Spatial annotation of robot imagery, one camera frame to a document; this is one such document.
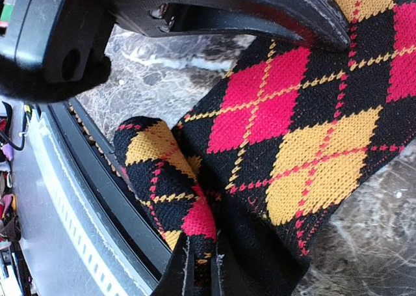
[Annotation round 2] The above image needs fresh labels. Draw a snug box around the black argyle sock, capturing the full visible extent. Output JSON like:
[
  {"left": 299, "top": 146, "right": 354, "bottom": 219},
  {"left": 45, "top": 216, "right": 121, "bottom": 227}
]
[{"left": 113, "top": 0, "right": 415, "bottom": 295}]

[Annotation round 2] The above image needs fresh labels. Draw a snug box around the white slotted cable duct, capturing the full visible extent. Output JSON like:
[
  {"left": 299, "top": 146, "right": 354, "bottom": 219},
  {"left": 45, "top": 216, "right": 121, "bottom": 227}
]
[{"left": 28, "top": 113, "right": 135, "bottom": 295}]

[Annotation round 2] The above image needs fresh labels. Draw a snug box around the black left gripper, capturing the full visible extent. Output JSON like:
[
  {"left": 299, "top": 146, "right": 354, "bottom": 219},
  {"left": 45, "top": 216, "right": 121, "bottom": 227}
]
[{"left": 1, "top": 0, "right": 115, "bottom": 103}]

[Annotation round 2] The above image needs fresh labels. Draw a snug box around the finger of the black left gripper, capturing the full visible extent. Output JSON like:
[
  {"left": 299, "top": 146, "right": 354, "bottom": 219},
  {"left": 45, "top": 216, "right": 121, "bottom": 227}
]
[{"left": 100, "top": 0, "right": 350, "bottom": 51}]

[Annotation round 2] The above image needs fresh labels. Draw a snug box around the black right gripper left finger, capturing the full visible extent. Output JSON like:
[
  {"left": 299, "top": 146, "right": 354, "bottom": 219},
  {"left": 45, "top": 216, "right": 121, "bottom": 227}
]
[{"left": 151, "top": 234, "right": 211, "bottom": 296}]

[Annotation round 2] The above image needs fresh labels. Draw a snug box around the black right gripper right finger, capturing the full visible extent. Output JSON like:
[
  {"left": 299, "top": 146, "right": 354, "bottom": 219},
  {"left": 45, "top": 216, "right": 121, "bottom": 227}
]
[{"left": 214, "top": 230, "right": 309, "bottom": 295}]

